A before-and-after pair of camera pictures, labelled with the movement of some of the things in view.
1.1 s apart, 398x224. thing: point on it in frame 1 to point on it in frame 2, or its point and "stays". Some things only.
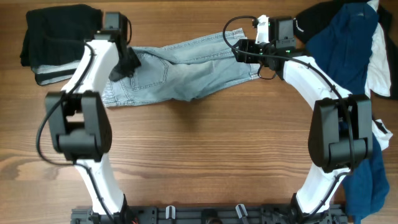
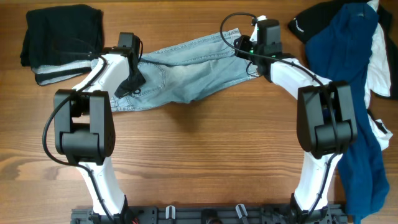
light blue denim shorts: [178, 71] stays
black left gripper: [134, 60] to [139, 83]
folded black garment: [55, 38] stays
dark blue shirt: [340, 40] stays
